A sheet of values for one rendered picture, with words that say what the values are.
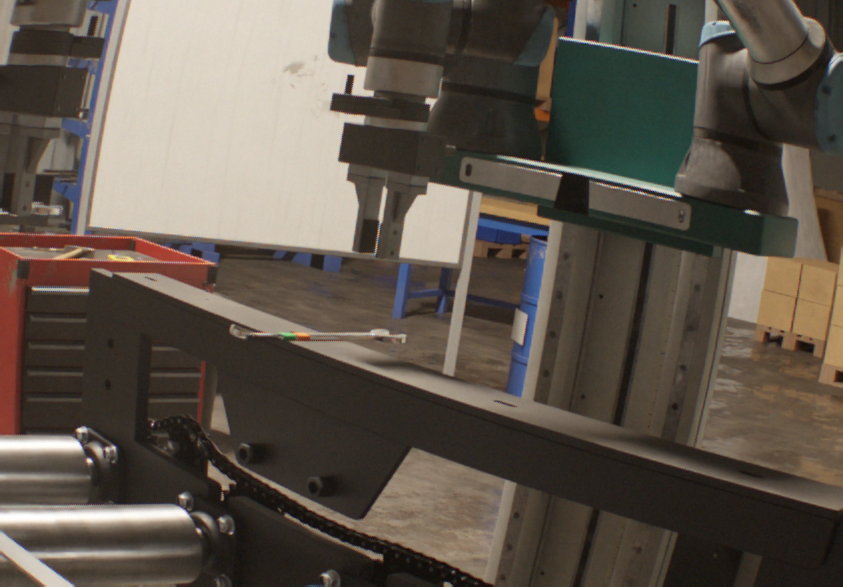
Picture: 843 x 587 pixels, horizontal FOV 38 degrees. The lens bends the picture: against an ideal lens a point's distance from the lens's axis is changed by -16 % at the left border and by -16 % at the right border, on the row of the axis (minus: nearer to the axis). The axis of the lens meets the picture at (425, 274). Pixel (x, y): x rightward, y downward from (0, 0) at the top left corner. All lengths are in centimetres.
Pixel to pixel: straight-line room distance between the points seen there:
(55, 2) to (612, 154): 116
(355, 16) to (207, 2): 396
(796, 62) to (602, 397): 81
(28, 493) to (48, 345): 171
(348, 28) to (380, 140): 48
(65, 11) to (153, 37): 475
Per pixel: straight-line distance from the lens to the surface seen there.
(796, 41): 173
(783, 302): 1145
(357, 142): 170
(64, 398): 364
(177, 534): 170
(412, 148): 164
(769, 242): 189
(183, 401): 389
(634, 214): 195
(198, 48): 605
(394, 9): 166
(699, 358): 213
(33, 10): 127
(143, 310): 188
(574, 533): 233
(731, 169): 188
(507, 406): 145
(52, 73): 125
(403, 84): 165
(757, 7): 169
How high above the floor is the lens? 145
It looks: 7 degrees down
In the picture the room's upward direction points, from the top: 9 degrees clockwise
